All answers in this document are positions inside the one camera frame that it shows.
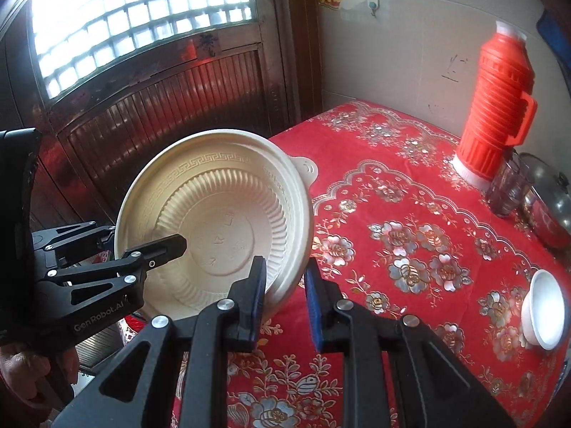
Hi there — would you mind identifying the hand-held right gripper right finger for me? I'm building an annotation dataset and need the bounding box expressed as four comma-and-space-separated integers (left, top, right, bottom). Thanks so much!
304, 259, 522, 428

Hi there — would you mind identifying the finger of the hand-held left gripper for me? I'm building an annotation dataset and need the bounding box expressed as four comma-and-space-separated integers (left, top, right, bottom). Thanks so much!
45, 233, 188, 305
31, 220, 117, 269

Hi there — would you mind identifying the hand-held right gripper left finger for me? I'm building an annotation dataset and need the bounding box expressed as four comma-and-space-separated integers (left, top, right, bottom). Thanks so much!
49, 255, 268, 428

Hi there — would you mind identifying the cream plastic bowl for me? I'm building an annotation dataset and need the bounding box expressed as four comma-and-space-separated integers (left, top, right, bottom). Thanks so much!
115, 129, 319, 322

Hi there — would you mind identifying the person's left hand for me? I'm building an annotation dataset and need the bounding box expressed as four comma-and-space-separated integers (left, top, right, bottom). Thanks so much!
0, 347, 55, 412

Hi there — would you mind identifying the dark wooden door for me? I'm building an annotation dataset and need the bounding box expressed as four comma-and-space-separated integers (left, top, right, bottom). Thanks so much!
0, 0, 324, 379

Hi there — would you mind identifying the clear glass cup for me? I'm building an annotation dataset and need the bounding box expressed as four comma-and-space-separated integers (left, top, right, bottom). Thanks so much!
485, 149, 531, 218

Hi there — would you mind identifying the small white bowl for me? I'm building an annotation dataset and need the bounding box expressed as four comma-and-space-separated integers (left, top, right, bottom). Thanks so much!
521, 270, 566, 351

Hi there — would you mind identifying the latticed window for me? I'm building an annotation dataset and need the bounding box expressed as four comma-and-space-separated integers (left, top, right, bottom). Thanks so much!
29, 0, 259, 99

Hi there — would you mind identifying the steel pot with lid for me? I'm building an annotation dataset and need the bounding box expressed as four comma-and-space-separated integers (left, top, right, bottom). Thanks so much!
517, 152, 571, 250

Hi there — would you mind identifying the orange ribbed thermos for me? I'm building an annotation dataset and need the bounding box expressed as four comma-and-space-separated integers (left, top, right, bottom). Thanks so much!
453, 21, 538, 184

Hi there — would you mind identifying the blue hanging cloth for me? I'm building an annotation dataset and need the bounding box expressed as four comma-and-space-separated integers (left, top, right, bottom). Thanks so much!
535, 9, 571, 58

